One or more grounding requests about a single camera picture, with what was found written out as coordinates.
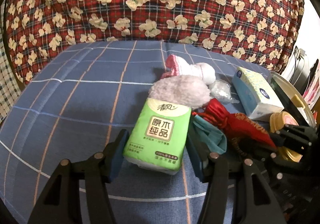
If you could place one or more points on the green tissue pack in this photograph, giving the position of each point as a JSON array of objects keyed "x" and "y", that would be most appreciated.
[{"x": 158, "y": 139}]

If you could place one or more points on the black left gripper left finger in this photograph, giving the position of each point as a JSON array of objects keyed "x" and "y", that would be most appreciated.
[{"x": 60, "y": 201}]

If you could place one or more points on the pink white paper bag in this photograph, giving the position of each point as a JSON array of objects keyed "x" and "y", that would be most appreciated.
[{"x": 311, "y": 93}]

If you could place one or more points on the teal cloth piece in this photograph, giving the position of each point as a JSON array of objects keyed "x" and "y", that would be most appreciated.
[{"x": 209, "y": 134}]

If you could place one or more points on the round white metal basin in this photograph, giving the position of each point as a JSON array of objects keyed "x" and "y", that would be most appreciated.
[{"x": 292, "y": 100}]

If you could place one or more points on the red satin pouch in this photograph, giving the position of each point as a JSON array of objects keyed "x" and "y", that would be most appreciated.
[{"x": 235, "y": 126}]

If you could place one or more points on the fluffy pale pink plush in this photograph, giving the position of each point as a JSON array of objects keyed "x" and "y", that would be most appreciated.
[{"x": 187, "y": 90}]

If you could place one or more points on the green white checked cloth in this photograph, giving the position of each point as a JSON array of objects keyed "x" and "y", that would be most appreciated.
[{"x": 9, "y": 89}]

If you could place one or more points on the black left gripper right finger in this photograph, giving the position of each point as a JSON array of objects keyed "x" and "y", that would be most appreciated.
[{"x": 254, "y": 200}]

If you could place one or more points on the white wall charger plug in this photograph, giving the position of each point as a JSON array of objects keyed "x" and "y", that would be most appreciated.
[{"x": 299, "y": 53}]

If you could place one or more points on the blue checked bed sheet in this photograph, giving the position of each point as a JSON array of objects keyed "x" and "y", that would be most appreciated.
[{"x": 77, "y": 104}]

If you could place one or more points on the clear plastic cotton bag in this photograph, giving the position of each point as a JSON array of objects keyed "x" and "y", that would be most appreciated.
[{"x": 221, "y": 90}]

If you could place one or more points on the red plaid bear quilt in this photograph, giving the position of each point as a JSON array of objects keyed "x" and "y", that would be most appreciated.
[{"x": 257, "y": 31}]

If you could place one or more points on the yellow patterned tissue box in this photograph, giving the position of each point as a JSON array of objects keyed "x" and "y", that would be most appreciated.
[{"x": 257, "y": 97}]

